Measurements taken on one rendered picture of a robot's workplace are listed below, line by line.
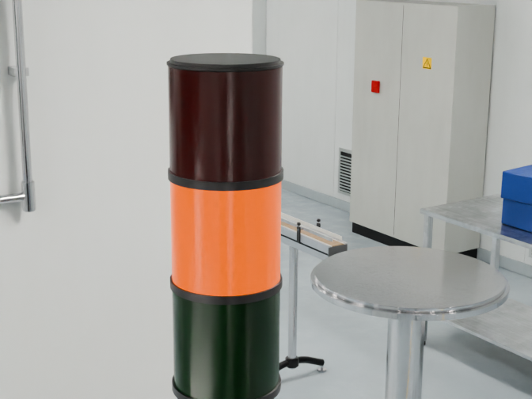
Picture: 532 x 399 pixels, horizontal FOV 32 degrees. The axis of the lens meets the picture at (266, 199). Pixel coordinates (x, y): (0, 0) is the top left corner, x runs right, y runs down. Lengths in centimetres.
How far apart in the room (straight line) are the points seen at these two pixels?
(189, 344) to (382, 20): 744
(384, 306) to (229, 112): 373
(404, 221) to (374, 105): 101
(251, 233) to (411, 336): 414
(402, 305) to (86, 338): 228
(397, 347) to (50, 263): 283
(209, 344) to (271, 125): 10
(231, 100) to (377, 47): 751
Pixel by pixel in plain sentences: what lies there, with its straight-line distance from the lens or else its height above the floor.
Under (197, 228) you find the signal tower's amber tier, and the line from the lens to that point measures 39.
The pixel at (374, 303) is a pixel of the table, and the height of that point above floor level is 93.
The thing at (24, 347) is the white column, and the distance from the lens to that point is 199.
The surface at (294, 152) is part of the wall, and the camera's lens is 969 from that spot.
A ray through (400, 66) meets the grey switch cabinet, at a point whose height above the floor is 154.
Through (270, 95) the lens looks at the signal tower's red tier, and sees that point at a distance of 39.
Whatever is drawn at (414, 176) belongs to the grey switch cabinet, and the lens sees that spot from 765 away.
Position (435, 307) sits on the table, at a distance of 411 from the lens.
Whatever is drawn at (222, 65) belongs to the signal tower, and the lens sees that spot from 38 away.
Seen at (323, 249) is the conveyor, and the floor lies 90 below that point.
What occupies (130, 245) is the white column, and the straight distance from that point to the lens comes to 202.
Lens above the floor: 239
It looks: 15 degrees down
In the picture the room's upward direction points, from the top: straight up
